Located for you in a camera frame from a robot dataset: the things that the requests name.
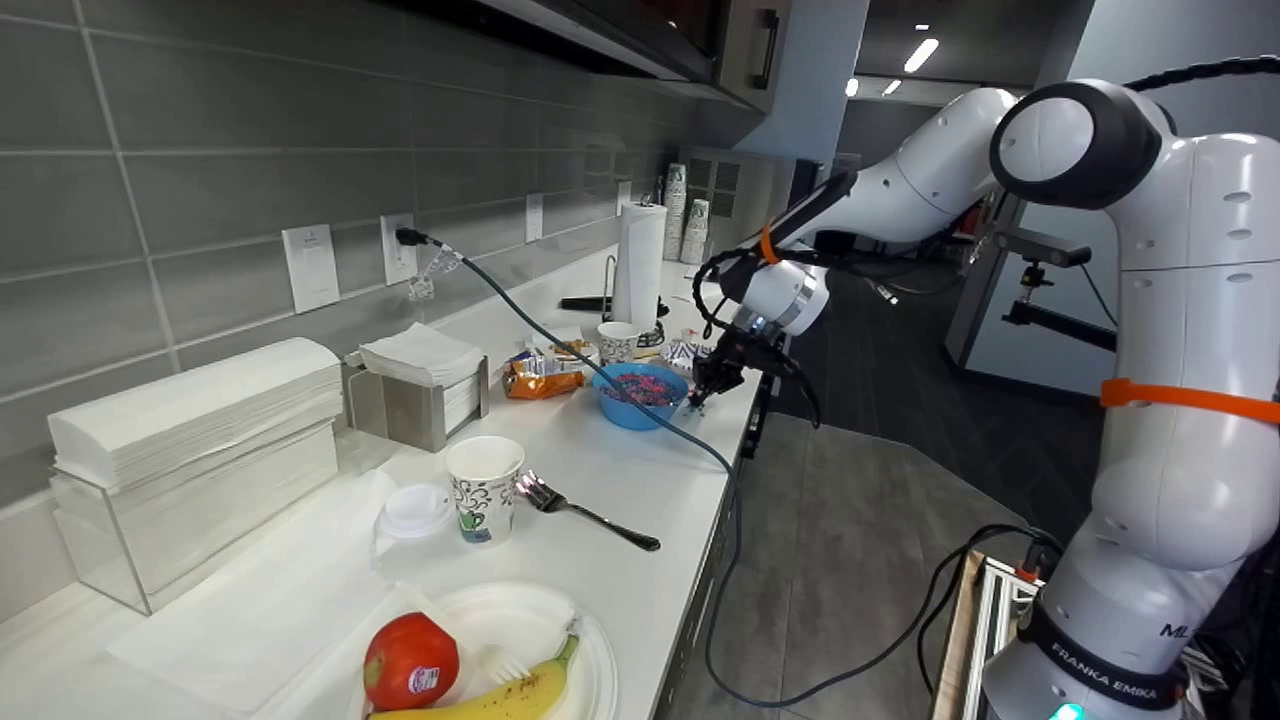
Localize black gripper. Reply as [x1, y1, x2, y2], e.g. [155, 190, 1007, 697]
[686, 322, 795, 407]

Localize heap of colourful sweets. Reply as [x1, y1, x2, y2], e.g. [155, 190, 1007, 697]
[610, 373, 680, 402]

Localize blue patterned paper plate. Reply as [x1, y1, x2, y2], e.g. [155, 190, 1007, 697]
[662, 335, 712, 383]

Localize blue plastic bowl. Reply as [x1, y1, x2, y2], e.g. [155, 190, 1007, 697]
[592, 354, 696, 434]

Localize small pale cup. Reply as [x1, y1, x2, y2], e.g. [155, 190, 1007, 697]
[592, 315, 643, 369]

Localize white paper towel roll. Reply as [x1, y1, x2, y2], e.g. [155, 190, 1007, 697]
[610, 201, 669, 332]

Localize stack of white cups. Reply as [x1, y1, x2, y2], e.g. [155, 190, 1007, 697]
[680, 195, 716, 269]
[660, 159, 692, 262]

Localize orange snack bag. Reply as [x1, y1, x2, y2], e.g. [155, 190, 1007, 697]
[501, 338, 592, 402]

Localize printed paper cup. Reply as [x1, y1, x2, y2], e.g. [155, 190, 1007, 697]
[445, 430, 527, 549]

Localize white napkin stack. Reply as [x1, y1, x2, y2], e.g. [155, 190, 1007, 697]
[352, 320, 490, 391]

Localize white round plate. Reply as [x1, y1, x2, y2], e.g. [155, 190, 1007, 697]
[352, 577, 624, 720]

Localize steel napkin dispenser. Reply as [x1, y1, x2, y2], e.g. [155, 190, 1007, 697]
[345, 351, 490, 457]

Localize clear plastic lid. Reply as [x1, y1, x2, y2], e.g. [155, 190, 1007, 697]
[374, 474, 454, 550]

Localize wooden board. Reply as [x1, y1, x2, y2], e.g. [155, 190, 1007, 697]
[928, 550, 987, 720]

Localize dark upper cabinet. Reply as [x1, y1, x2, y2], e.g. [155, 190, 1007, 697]
[383, 0, 792, 114]

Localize yellow banana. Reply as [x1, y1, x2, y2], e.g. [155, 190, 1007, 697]
[371, 627, 589, 720]

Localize white metal rack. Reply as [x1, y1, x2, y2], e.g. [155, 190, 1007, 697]
[977, 549, 1055, 720]

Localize ceiling light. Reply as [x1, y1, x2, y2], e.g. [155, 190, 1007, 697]
[900, 33, 945, 78]

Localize red apple with sticker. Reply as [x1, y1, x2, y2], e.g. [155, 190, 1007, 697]
[361, 607, 464, 711]

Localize folded white paper towels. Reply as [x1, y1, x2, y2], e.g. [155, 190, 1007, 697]
[44, 332, 346, 497]

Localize clear acrylic towel holder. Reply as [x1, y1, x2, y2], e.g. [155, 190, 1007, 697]
[44, 395, 346, 616]

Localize black power cable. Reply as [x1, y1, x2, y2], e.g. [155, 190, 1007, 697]
[390, 222, 1070, 711]

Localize grey pedestal stand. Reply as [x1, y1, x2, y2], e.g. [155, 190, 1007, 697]
[938, 195, 1101, 374]

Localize black camera mount rod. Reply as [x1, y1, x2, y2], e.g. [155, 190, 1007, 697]
[1000, 256, 1118, 359]

